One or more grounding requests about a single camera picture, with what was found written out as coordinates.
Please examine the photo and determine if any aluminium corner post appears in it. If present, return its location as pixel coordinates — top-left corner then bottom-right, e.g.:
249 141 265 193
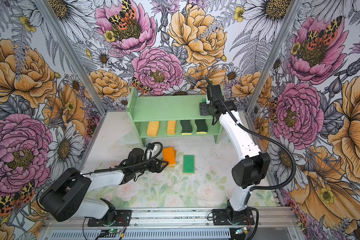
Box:
246 0 303 116
36 1 107 116

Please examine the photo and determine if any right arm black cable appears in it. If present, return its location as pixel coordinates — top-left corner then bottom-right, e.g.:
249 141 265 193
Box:
204 75 297 193

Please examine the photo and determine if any dark green scrub sponge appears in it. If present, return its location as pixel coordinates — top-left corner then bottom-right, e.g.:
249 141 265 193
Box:
180 120 193 135
195 119 208 134

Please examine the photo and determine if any aluminium front rail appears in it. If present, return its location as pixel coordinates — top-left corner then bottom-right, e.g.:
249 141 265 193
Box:
42 207 298 230

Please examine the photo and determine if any light green scrub sponge bottom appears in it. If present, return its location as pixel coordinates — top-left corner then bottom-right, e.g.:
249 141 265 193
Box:
183 155 195 174

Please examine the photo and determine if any yellow cellulose sponge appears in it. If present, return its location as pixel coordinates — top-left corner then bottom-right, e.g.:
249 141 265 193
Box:
167 121 177 135
147 121 160 138

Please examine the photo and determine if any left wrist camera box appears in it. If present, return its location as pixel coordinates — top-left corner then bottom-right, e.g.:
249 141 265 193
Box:
146 143 155 151

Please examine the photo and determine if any yellow cellulose sponge front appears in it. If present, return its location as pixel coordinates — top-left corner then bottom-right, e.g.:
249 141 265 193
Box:
167 121 177 135

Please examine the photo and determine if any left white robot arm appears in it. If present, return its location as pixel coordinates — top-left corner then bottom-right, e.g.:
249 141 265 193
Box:
39 144 169 226

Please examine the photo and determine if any orange scrub sponge top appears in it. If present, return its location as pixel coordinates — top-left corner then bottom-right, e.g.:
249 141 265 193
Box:
163 147 176 167

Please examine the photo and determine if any white slotted cable duct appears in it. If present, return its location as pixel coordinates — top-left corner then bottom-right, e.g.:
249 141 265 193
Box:
44 228 231 240

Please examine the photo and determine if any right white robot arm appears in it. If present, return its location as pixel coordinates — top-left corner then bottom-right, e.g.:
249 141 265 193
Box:
200 85 270 225

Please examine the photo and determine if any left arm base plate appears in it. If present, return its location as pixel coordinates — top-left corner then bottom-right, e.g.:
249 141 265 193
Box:
87 210 133 227

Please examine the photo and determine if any light green wooden shelf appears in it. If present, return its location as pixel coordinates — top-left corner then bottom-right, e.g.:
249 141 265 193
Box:
127 88 223 146

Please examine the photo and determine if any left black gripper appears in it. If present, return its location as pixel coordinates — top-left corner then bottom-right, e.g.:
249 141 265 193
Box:
134 156 169 174

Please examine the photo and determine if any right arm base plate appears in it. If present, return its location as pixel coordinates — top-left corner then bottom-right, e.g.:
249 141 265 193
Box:
212 208 255 226

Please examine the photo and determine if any left aluminium corner post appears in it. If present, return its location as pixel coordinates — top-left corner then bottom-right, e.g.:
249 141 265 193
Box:
36 1 107 116

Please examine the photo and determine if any yellow cellulose sponge back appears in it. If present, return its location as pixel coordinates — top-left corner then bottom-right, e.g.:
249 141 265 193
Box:
147 121 160 138

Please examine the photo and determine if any right aluminium corner post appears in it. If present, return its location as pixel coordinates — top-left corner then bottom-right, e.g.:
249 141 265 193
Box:
246 0 303 116

